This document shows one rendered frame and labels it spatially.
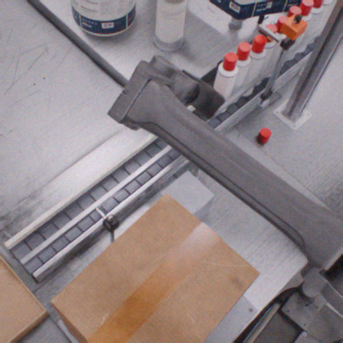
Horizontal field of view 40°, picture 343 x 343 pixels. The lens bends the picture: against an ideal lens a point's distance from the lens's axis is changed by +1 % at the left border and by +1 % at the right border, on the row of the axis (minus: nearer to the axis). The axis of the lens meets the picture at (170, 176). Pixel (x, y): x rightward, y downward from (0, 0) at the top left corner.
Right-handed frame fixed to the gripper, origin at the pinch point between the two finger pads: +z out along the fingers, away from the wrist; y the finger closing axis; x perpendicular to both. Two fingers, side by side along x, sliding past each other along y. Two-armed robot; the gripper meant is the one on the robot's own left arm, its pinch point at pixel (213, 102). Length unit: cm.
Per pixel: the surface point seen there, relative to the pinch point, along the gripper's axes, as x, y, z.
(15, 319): 63, -9, -39
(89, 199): 36.2, 1.9, -22.8
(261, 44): -19.3, -1.5, -3.2
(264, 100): -8.8, -8.7, 8.1
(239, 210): 17.2, -25.0, -0.9
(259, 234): 18.1, -33.2, -1.8
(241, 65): -12.3, -1.0, -3.8
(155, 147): 18.4, 2.2, -8.1
